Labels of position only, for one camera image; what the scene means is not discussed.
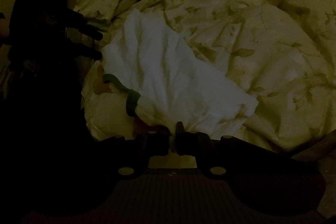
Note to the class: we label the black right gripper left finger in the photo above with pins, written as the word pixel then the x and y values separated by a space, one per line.
pixel 121 154

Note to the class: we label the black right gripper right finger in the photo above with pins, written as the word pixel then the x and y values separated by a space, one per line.
pixel 229 152

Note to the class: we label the white printed small shirt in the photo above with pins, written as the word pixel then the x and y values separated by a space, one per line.
pixel 148 73

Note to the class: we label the leaf-patterned light bedsheet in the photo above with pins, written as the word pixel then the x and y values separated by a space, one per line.
pixel 281 52

